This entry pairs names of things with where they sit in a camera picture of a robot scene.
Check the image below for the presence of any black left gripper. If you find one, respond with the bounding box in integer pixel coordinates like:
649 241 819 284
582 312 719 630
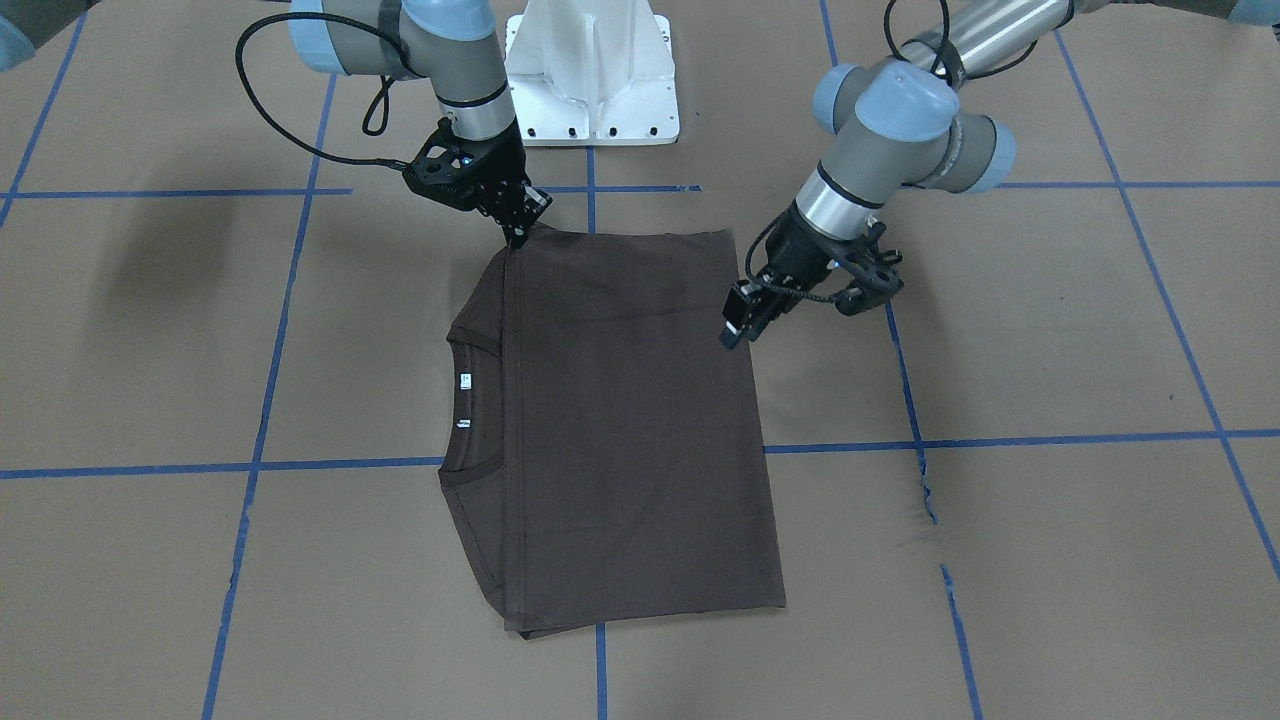
719 205 904 350

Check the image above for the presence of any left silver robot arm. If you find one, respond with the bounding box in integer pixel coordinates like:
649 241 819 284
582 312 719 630
719 1 1102 348

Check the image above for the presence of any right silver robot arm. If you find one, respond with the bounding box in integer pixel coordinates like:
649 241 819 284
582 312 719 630
287 1 550 249

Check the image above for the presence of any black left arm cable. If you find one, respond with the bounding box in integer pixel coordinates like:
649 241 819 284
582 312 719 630
884 0 1041 81

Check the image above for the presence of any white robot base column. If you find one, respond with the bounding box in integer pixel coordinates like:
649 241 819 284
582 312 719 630
500 1 681 147

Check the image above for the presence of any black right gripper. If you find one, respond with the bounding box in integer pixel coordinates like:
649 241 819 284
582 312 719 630
402 118 552 250

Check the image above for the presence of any dark brown t-shirt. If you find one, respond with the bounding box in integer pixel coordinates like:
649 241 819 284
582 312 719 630
439 225 787 639

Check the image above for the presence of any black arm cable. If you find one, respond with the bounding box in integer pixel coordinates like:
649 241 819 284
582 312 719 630
236 10 445 170
884 0 1041 81

